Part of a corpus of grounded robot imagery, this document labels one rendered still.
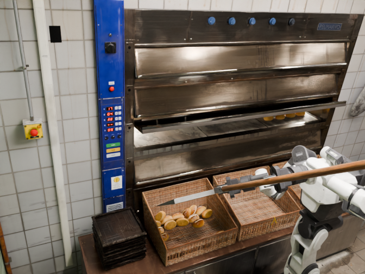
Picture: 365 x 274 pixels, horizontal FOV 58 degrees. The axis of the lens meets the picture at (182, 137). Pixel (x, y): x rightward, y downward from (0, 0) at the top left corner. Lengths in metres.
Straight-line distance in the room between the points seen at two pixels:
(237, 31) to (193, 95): 0.51
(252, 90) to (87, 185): 1.37
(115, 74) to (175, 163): 0.85
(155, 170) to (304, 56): 1.42
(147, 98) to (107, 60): 0.38
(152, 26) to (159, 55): 0.18
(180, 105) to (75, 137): 0.71
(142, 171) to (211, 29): 1.07
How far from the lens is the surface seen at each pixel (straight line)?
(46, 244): 2.59
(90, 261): 2.38
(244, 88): 2.50
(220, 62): 2.29
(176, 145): 2.39
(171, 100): 2.21
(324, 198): 1.93
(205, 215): 2.63
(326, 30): 2.86
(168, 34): 2.09
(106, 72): 1.98
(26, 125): 1.99
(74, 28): 1.92
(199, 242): 2.33
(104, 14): 1.91
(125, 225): 2.26
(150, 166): 2.40
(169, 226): 2.52
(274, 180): 1.50
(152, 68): 2.07
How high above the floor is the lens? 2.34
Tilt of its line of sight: 28 degrees down
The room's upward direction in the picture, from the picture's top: 5 degrees clockwise
